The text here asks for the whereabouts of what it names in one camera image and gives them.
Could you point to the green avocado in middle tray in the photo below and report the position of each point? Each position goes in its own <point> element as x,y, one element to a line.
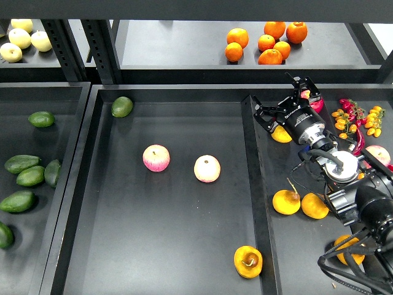
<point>121,107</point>

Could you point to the black upper shelf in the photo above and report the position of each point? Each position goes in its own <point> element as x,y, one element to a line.
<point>183,42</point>

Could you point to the dark green avocado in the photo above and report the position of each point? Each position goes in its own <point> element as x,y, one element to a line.
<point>6,236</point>

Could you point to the green avocado left tray top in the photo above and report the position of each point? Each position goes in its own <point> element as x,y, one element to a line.
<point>19,163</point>

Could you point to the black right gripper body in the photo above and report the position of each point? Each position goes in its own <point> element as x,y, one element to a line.
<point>301,121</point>

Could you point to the orange cherry tomato bunch right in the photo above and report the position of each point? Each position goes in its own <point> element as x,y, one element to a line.
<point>374,121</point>

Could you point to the pale pink apple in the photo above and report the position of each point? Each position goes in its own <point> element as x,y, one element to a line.
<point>207,168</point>

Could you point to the black right tray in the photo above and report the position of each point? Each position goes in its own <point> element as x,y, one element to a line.
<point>292,244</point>

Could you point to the pink red apple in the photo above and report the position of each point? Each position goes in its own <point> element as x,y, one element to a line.
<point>156,158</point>

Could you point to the green avocado upper left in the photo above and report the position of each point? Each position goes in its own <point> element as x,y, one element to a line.
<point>41,119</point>

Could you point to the pale yellow pear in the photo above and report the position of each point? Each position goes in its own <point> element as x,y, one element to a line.
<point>20,38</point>
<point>41,41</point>
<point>22,23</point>
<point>11,52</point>

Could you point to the yellow pear with stem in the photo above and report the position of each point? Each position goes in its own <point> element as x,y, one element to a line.
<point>287,202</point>

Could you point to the pale yellow pear middle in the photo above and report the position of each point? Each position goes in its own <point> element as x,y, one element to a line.
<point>20,38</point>

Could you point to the green avocado left tray middle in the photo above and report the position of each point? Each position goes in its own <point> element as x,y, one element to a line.
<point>31,176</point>

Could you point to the green avocado left tray right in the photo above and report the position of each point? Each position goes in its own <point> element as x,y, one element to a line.
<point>52,173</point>

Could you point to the pale yellow pear front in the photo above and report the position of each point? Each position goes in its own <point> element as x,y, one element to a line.
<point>11,52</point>

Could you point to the orange fruit lower left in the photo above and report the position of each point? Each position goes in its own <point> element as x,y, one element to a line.
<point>233,52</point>

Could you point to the orange fruit centre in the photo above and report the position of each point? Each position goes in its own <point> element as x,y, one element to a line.
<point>265,42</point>

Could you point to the orange cherry tomato bunch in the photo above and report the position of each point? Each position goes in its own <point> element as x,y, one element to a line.
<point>344,124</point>
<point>374,121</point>

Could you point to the red chili pepper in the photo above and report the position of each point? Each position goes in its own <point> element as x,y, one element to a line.
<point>360,141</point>

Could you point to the black tray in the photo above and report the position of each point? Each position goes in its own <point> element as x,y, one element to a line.
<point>292,244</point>
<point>124,229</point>
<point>23,263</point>

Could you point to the orange fruit front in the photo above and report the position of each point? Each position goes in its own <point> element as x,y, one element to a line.
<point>270,57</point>

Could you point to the green avocado tray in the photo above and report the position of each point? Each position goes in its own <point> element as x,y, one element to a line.
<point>19,163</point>
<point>31,176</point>
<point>52,173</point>
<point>18,202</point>

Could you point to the bright red apple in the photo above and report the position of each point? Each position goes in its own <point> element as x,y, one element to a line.
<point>316,103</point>

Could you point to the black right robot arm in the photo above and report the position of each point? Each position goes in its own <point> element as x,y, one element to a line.
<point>357,189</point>

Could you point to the pale yellow pear right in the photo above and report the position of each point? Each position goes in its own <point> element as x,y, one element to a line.
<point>41,41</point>

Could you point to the pale yellow pear top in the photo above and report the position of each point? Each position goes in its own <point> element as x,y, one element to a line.
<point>22,23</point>

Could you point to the black left tray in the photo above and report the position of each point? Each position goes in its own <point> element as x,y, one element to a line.
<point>23,263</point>

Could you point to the pink apple far right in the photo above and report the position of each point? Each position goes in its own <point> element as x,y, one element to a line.
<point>380,153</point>

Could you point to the orange fruit right small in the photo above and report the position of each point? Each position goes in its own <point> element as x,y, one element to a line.
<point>284,48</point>

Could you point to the black perforated shelf post left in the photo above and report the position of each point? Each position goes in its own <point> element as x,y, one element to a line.
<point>66,50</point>

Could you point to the green avocado left tray lower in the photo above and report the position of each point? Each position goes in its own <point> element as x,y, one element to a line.
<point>18,202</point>

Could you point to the orange fruit top right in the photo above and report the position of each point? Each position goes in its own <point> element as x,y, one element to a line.
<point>296,32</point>

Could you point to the red cherry tomato bunch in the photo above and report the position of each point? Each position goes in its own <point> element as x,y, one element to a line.
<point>356,114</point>

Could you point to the black perforated shelf post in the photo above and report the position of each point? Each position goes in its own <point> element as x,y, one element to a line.
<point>66,50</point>
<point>101,41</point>

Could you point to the black middle tray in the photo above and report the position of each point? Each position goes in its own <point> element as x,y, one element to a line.
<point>124,229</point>

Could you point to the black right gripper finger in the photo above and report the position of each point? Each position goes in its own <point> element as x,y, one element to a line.
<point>269,117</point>
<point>303,84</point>

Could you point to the orange cherry tomato bunch left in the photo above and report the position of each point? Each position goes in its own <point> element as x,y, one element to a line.
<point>344,124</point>

